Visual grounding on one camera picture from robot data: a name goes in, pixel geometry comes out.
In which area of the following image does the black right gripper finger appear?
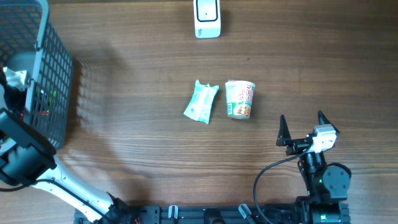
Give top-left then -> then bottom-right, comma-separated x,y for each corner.
276,114 -> 292,146
318,110 -> 340,134

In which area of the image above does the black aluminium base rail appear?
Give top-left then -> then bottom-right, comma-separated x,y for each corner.
73,203 -> 351,224

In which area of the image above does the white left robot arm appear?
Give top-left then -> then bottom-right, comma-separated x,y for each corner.
1,72 -> 134,223

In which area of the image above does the grey plastic lattice basket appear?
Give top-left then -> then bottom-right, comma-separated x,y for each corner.
1,0 -> 73,149

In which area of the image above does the black right camera cable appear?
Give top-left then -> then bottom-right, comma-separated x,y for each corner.
252,144 -> 313,224

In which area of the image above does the cup noodles cup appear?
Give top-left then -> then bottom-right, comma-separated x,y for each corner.
225,80 -> 256,119

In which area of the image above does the light green snack packet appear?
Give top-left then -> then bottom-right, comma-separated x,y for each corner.
183,80 -> 219,124

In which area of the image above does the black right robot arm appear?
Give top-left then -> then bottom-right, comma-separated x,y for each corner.
276,111 -> 352,223

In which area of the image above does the white barcode scanner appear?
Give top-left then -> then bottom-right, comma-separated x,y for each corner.
193,0 -> 221,39

